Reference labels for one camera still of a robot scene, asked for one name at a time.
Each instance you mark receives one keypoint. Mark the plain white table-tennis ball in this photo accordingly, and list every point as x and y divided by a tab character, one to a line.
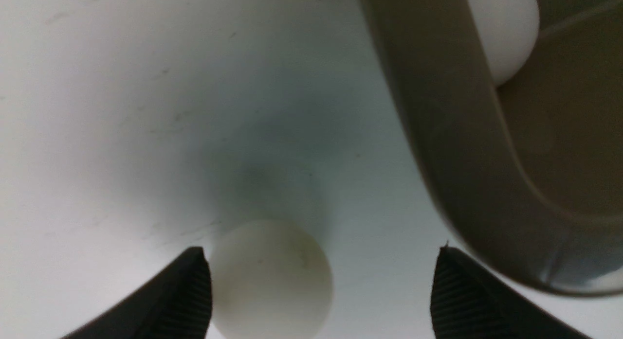
508	31

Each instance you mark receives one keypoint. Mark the white ball with black logo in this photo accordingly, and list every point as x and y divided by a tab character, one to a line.
270	280

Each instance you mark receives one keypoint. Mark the tan plastic bin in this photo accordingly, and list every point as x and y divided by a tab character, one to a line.
436	70

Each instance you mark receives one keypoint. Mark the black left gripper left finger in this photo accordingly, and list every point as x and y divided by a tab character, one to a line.
175	304

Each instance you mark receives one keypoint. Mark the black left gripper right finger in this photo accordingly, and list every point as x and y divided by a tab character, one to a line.
468	302

